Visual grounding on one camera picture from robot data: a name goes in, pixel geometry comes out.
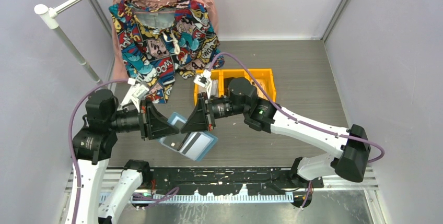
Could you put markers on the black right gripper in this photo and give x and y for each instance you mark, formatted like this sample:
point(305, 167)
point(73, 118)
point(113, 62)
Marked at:
point(200, 120)

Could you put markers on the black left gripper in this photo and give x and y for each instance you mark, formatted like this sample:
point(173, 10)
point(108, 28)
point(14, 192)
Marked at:
point(152, 124)

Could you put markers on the grey credit card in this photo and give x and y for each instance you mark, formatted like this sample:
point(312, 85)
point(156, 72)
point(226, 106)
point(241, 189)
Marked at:
point(177, 121)

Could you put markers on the white magnetic stripe card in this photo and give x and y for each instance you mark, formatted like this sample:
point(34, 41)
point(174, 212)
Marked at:
point(195, 145)

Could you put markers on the blue leather card holder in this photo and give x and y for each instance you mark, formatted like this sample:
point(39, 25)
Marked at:
point(174, 142)

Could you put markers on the yellow three-compartment bin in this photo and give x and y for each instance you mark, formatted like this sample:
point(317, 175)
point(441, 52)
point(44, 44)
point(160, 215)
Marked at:
point(265, 74)

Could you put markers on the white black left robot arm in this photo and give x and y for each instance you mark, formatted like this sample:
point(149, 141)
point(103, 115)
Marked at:
point(91, 150)

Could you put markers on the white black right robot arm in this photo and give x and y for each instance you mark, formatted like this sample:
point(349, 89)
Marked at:
point(346, 149)

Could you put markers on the silver cards stack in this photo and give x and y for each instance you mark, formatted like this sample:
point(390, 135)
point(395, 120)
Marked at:
point(212, 89)

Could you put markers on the black cards stack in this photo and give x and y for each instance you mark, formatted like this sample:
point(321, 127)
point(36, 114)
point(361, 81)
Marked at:
point(226, 84)

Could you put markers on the orange cards stack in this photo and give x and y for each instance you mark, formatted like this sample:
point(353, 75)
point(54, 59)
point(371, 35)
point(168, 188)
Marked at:
point(260, 83)

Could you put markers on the colourful comic print shorts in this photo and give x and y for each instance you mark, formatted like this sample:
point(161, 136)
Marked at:
point(158, 43)

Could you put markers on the white metal clothes rack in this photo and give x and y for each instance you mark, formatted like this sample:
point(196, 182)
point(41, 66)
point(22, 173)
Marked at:
point(49, 15)

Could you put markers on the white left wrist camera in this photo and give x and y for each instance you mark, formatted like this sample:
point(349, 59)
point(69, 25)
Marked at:
point(138, 90)

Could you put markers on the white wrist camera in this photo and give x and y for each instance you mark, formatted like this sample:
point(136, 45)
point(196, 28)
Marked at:
point(138, 90)
point(204, 83)

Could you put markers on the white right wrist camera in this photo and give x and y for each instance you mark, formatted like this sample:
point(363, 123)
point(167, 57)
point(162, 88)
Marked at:
point(204, 83)

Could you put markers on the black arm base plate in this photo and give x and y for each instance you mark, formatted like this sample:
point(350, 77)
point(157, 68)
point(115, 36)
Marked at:
point(219, 181)

